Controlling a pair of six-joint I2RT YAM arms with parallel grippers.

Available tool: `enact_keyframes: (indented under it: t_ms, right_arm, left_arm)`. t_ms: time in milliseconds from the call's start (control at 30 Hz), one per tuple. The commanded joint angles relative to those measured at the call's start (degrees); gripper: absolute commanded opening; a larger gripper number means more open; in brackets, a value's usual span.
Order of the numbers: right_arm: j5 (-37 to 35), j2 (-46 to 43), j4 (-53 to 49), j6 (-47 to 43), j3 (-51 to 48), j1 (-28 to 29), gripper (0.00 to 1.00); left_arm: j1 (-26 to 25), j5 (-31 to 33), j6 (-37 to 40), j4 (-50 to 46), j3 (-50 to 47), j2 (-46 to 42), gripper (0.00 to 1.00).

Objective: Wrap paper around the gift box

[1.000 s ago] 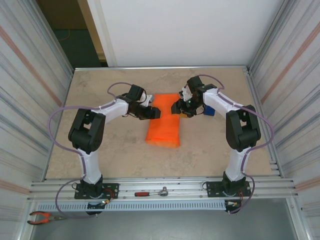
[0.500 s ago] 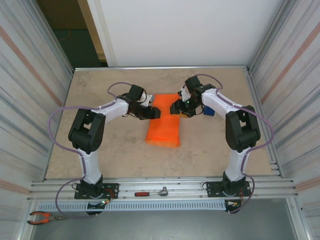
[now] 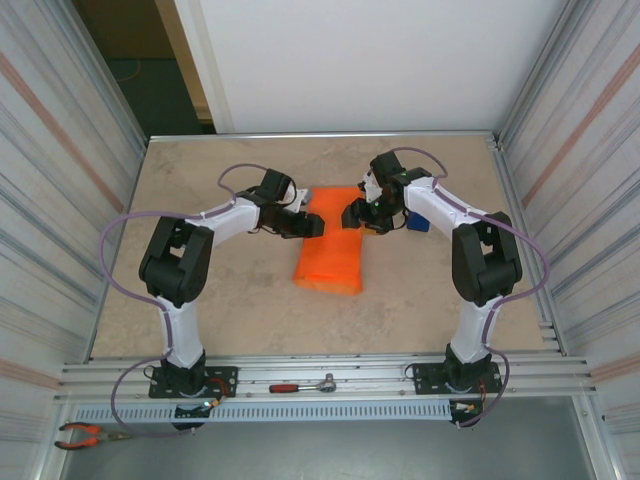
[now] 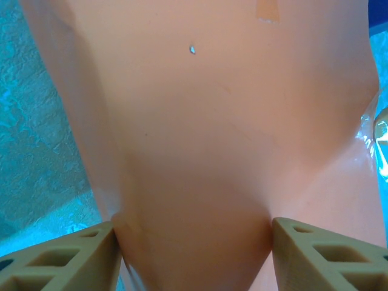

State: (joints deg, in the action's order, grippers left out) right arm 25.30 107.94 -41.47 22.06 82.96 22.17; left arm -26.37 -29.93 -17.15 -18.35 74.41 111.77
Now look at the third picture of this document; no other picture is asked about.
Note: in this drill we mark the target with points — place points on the orange wrapping paper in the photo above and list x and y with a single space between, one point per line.
330 255

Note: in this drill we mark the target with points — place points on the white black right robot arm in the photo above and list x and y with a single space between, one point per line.
487 260

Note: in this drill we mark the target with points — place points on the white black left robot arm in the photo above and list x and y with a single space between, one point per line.
175 260

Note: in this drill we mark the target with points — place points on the blue tape dispenser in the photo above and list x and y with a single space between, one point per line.
417 223

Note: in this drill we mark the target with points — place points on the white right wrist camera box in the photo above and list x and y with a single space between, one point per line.
371 187

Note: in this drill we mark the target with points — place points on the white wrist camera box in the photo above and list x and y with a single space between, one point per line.
300 196
371 187

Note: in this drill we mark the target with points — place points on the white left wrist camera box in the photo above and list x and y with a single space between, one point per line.
300 196

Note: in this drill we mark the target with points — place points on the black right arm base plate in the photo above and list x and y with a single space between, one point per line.
430 375

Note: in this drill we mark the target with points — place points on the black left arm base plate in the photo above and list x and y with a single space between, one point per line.
225 375

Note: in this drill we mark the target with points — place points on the white door frame post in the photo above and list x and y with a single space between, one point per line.
205 65

